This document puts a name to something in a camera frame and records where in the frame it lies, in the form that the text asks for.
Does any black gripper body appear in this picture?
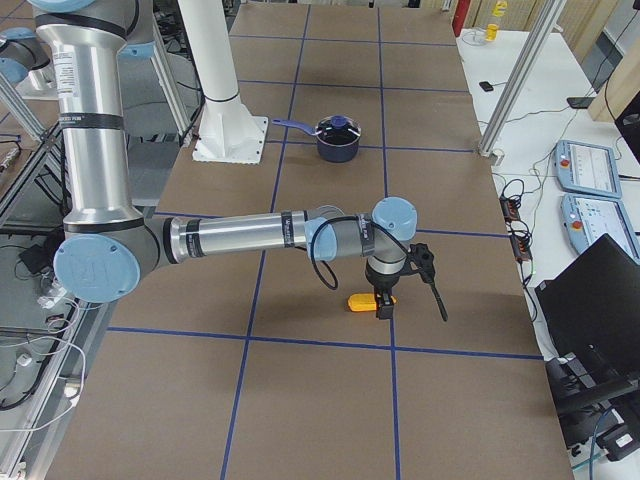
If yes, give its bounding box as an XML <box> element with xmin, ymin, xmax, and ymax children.
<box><xmin>366</xmin><ymin>264</ymin><xmax>402</xmax><ymax>295</ymax></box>

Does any yellow corn cob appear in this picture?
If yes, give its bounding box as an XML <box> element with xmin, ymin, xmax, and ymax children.
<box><xmin>347</xmin><ymin>293</ymin><xmax>375</xmax><ymax>312</ymax></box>

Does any glass pot lid blue knob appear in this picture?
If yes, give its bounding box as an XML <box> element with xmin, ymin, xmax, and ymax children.
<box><xmin>316</xmin><ymin>115</ymin><xmax>361</xmax><ymax>145</ymax></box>

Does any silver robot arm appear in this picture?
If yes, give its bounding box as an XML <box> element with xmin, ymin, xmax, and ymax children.
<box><xmin>33</xmin><ymin>1</ymin><xmax>433</xmax><ymax>319</ymax></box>

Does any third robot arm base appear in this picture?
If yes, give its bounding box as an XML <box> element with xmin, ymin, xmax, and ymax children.
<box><xmin>1</xmin><ymin>27</ymin><xmax>58</xmax><ymax>101</ymax></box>

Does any dark blue saucepan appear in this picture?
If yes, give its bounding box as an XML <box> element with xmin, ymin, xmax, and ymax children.
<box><xmin>271</xmin><ymin>118</ymin><xmax>360</xmax><ymax>163</ymax></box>

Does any black laptop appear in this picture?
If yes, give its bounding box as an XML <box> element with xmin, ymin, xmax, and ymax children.
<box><xmin>535</xmin><ymin>234</ymin><xmax>639</xmax><ymax>372</ymax></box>

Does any lower blue teach pendant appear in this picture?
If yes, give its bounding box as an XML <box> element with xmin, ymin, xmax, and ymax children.
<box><xmin>561</xmin><ymin>193</ymin><xmax>639</xmax><ymax>262</ymax></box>

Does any blue teach pendant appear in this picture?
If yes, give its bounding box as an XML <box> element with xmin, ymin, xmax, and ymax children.
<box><xmin>561</xmin><ymin>193</ymin><xmax>639</xmax><ymax>262</ymax></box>
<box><xmin>554</xmin><ymin>139</ymin><xmax>622</xmax><ymax>199</ymax></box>

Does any small black square device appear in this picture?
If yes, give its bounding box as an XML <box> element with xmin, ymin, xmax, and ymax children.
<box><xmin>479</xmin><ymin>81</ymin><xmax>494</xmax><ymax>92</ymax></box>

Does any upper blue teach pendant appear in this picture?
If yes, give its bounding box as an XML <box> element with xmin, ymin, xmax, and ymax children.
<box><xmin>554</xmin><ymin>139</ymin><xmax>622</xmax><ymax>199</ymax></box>

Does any yellow cup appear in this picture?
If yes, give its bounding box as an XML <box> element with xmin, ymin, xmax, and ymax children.
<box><xmin>485</xmin><ymin>23</ymin><xmax>499</xmax><ymax>42</ymax></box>

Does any black power adapter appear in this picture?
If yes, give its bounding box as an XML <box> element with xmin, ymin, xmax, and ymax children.
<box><xmin>19</xmin><ymin>245</ymin><xmax>49</xmax><ymax>274</ymax></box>

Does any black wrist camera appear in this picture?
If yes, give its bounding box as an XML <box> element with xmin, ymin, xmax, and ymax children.
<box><xmin>410</xmin><ymin>243</ymin><xmax>436</xmax><ymax>285</ymax></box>

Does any aluminium frame post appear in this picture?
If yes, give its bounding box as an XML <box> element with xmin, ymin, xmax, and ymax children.
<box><xmin>478</xmin><ymin>0</ymin><xmax>567</xmax><ymax>157</ymax></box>

